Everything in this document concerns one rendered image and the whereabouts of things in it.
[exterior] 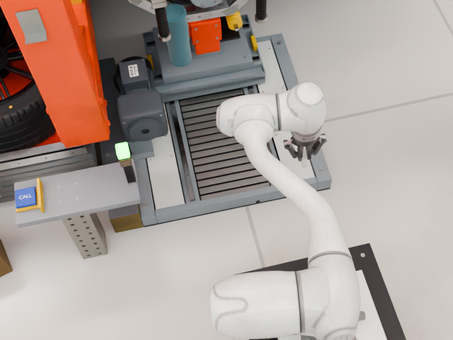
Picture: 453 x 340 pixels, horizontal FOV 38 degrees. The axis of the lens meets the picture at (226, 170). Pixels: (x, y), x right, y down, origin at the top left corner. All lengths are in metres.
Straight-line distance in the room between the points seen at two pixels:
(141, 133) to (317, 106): 1.08
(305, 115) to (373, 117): 1.37
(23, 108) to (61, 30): 0.69
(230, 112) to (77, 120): 0.70
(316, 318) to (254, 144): 0.50
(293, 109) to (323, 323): 0.58
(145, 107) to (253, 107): 0.92
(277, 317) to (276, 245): 1.32
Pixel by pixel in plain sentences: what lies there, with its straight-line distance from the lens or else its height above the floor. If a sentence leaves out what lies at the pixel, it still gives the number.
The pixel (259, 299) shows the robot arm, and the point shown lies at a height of 1.15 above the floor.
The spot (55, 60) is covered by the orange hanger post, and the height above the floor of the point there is 0.97.
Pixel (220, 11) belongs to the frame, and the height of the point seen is 0.61.
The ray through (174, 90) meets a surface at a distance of 2.92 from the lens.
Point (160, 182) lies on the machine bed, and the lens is 2.77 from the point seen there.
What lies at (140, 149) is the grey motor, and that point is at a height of 0.12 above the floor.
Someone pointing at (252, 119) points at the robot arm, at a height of 1.07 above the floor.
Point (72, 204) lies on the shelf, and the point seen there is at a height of 0.45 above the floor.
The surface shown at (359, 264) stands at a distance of 2.37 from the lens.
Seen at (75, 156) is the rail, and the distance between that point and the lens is 2.59.
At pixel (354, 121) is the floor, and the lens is 3.03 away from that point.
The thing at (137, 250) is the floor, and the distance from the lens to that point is 2.73.
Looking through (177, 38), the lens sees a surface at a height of 0.65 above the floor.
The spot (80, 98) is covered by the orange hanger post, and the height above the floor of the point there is 0.78.
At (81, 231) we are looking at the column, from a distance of 2.54.
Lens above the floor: 2.46
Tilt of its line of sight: 59 degrees down
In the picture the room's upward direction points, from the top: 4 degrees counter-clockwise
